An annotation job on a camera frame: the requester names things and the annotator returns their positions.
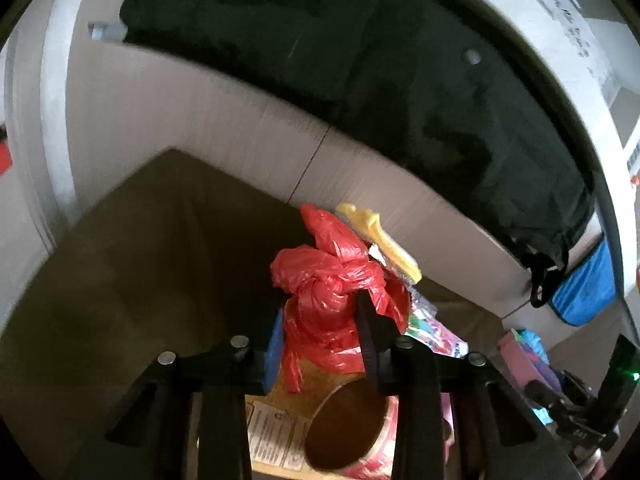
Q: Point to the red patterned cylindrical can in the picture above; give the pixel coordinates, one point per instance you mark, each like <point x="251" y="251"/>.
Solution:
<point x="345" y="432"/>

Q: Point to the blue fabric bag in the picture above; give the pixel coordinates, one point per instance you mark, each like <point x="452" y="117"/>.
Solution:
<point x="587" y="285"/>

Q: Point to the blue wipes packet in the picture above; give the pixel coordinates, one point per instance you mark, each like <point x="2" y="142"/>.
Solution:
<point x="532" y="344"/>

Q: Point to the red paper sheet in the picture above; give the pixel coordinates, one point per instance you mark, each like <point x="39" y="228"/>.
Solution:
<point x="4" y="157"/>

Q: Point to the red plastic bag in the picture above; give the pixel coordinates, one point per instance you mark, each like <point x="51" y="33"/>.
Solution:
<point x="330" y="305"/>

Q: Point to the black cloth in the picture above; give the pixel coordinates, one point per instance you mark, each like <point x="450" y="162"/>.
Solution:
<point x="380" y="80"/>

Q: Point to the grey metal bracket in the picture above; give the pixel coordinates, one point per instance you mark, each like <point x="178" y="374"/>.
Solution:
<point x="106" y="31"/>

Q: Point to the red gold snack bag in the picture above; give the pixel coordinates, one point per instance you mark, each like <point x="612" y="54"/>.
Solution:
<point x="280" y="435"/>

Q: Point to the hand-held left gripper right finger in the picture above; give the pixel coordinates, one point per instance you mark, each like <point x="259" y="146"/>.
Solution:
<point x="367" y="341"/>

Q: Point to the pink purple cloth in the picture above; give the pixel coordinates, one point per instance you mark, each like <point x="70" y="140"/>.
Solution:
<point x="520" y="365"/>

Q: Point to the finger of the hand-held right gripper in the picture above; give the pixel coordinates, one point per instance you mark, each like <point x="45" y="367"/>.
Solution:
<point x="570" y="410"/>

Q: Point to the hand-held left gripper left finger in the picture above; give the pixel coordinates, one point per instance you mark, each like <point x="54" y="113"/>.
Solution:
<point x="275" y="346"/>

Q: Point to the pink cartoon tissue pack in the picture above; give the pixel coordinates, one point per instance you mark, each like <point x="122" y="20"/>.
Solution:
<point x="432" y="336"/>

